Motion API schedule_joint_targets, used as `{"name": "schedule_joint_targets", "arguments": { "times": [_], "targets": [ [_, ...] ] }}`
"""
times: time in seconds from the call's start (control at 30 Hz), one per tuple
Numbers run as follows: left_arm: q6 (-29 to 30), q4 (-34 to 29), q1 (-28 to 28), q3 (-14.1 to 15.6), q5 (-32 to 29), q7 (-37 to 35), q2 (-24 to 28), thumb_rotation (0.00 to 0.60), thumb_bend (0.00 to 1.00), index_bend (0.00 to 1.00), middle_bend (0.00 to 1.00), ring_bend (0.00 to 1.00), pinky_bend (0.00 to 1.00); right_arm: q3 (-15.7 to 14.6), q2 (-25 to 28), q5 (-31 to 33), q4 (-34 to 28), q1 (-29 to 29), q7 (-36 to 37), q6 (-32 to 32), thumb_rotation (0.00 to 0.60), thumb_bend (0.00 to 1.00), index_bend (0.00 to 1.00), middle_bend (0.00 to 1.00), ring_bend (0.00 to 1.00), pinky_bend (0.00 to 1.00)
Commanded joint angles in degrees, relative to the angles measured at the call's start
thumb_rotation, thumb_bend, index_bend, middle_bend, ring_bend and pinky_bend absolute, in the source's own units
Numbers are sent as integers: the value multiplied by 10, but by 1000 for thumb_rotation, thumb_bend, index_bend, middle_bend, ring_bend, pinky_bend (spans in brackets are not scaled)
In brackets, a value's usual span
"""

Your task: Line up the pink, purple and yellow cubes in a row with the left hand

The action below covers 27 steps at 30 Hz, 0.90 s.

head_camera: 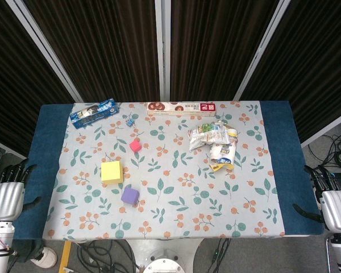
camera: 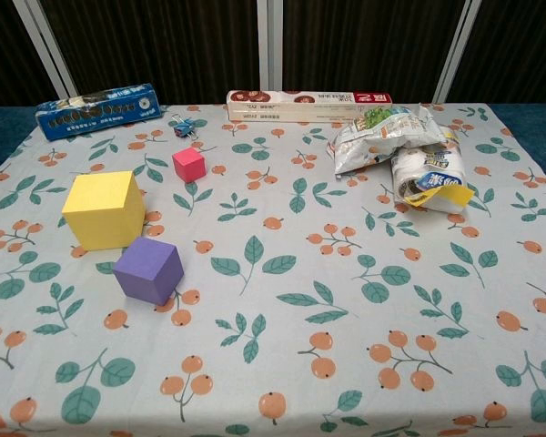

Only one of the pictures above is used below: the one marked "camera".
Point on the blue binder clip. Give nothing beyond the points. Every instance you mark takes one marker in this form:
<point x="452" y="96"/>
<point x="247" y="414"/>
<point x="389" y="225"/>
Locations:
<point x="182" y="128"/>

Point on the dark ribbed partition panel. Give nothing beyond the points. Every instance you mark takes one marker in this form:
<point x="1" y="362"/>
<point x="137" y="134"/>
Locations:
<point x="518" y="45"/>
<point x="4" y="45"/>
<point x="164" y="45"/>
<point x="368" y="45"/>

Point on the floral print tablecloth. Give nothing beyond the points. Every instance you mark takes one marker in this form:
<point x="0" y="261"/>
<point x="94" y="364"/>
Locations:
<point x="300" y="296"/>

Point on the white partition post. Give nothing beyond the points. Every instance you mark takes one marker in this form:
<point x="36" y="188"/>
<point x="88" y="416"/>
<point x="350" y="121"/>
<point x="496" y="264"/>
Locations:
<point x="50" y="50"/>
<point x="269" y="45"/>
<point x="455" y="50"/>

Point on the medium purple cube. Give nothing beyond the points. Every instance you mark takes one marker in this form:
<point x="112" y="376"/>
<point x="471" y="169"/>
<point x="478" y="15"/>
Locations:
<point x="145" y="273"/>

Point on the crumpled white blue package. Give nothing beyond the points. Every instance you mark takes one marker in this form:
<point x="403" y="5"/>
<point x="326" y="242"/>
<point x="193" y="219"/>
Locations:
<point x="427" y="177"/>

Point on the crumpled silver snack bag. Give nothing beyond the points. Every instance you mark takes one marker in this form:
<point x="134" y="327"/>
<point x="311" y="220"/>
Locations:
<point x="377" y="136"/>

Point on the long white red wrap box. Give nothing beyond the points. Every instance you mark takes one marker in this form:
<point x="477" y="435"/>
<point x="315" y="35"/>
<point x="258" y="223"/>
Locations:
<point x="300" y="107"/>

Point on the large yellow cube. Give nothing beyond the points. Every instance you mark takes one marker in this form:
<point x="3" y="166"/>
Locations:
<point x="100" y="214"/>

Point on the small pink cube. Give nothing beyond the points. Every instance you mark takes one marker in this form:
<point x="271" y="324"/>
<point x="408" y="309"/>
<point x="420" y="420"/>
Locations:
<point x="189" y="165"/>

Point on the blue cookie box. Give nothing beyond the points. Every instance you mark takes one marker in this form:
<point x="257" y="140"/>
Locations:
<point x="95" y="114"/>

